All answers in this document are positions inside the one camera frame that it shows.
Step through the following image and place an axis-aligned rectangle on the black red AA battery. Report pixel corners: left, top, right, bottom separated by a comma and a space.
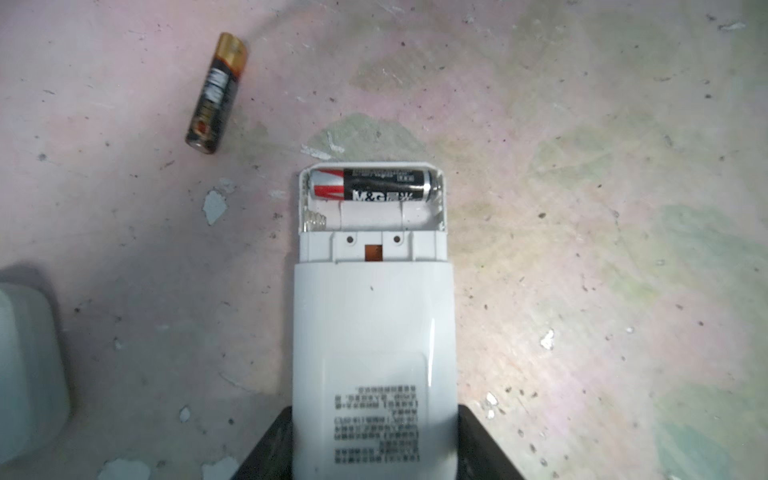
308, 168, 438, 203

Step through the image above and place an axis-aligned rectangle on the grey remote with teal buttons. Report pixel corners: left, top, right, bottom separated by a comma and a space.
1, 283, 71, 464

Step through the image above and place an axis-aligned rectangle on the white remote control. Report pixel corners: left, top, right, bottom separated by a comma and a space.
292, 161, 458, 479

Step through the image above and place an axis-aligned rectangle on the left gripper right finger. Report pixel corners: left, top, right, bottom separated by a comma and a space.
457, 404, 524, 480

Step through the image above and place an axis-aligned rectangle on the black gold AA battery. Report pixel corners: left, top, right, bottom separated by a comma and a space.
185, 32, 248, 154

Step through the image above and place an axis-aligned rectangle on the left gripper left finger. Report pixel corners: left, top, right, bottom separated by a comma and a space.
230, 406, 293, 480

